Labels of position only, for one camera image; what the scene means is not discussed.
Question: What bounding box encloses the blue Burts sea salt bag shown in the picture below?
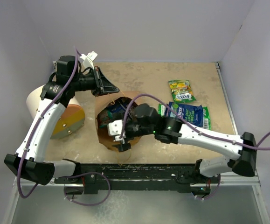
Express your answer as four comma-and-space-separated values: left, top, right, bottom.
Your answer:
169, 102, 203, 127

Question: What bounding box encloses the aluminium table frame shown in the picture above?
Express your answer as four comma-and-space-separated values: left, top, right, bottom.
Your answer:
5, 62, 270, 224

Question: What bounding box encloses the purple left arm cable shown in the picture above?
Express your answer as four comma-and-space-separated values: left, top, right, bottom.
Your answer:
17, 45, 82, 199

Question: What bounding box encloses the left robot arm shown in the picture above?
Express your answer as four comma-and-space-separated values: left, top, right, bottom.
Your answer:
4, 51, 119, 185

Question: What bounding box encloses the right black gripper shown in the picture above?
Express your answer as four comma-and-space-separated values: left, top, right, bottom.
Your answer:
112, 112, 156, 151

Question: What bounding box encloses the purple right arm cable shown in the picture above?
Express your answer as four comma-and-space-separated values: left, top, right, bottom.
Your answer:
118, 93, 270, 150

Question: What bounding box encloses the green snack pack in bag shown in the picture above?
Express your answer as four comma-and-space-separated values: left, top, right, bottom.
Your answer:
97, 110, 112, 128

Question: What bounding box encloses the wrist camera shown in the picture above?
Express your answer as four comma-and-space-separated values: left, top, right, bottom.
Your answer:
107, 119, 125, 140
80, 51, 98, 69

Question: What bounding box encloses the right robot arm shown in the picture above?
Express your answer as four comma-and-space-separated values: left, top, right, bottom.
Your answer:
107, 104, 256, 182

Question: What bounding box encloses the green white chips bag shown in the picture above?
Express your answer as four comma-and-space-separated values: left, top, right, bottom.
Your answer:
157, 104, 212, 131

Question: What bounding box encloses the green Fox's candy bag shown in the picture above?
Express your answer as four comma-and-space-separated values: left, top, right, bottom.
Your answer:
168, 80, 196, 103

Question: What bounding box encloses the brown paper bag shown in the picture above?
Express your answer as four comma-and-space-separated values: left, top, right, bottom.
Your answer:
94, 91, 147, 166

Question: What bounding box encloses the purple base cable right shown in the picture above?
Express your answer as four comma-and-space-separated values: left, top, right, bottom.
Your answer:
194, 174, 222, 201

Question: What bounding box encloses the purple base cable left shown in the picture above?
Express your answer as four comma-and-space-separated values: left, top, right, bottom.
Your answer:
63, 172, 112, 207

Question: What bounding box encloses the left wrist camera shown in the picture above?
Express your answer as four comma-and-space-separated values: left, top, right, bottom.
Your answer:
80, 51, 98, 69

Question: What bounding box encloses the white roll with orange end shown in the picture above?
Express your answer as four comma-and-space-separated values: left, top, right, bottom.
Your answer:
26, 85, 85, 139

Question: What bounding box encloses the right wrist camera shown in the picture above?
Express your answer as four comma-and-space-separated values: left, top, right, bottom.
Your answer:
107, 119, 125, 140

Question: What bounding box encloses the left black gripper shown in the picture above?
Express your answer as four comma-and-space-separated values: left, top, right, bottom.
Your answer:
71, 66, 119, 97

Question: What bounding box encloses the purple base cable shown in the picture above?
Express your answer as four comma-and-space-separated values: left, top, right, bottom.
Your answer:
63, 172, 112, 207
194, 174, 222, 201

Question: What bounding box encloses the blue white snack pack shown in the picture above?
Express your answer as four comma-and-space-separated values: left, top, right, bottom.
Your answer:
106, 98, 130, 113

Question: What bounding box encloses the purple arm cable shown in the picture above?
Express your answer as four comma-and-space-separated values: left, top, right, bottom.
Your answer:
118, 93, 270, 150
17, 45, 82, 199

